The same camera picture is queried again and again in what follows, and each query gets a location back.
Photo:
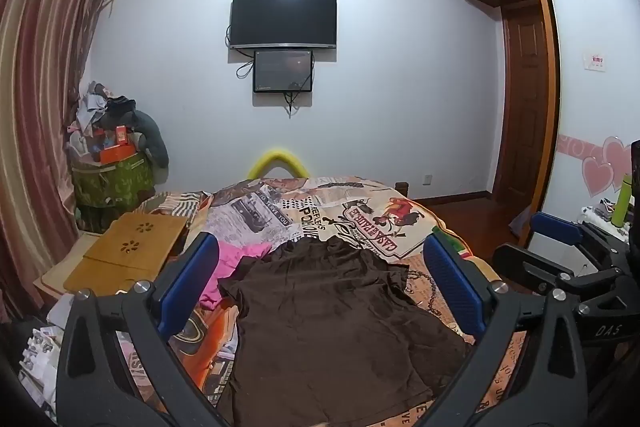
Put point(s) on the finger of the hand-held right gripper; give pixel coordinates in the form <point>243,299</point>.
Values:
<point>555,228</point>
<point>520,263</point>

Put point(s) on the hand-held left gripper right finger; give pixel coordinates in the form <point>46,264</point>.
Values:
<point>452,287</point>

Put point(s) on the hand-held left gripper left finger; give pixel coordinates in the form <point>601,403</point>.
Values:
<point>192,277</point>

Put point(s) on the brown shirt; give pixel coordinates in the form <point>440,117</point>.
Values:
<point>330,317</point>

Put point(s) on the pile of clothes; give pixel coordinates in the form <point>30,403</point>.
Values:
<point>95,107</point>

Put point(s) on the pink garment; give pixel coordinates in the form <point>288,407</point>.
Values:
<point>235,259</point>

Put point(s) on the green bottle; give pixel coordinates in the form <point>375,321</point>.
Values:
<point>621,202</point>

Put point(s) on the wooden lap desk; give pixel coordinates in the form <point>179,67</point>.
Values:
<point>125,252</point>

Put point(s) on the green patterned bag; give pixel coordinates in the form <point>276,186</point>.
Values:
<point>110,184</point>

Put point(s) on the brown wooden door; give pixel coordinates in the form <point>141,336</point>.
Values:
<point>522,107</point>

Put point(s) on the white wardrobe sliding door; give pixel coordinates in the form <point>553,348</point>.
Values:
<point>590,107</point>

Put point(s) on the beige bedside table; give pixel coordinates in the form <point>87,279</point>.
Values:
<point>55,274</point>

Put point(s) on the grey garment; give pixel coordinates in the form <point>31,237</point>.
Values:
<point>152,142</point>

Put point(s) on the printed blanket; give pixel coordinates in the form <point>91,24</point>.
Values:
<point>320,212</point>

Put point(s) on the yellow foam tube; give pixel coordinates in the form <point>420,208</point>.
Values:
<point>272,157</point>

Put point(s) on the orange box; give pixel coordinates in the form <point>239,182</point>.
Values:
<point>117,153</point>

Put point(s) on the small red box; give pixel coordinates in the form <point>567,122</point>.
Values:
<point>123,135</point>

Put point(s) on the pile of papers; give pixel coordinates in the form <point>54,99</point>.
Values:
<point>42,357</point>

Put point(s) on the small black monitor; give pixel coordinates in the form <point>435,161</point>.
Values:
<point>282,72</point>

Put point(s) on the striped curtain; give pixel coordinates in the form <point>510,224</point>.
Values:
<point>35,107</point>

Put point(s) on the white wall outlet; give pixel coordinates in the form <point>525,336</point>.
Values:
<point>427,179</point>

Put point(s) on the black wall television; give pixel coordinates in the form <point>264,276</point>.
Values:
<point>282,19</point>

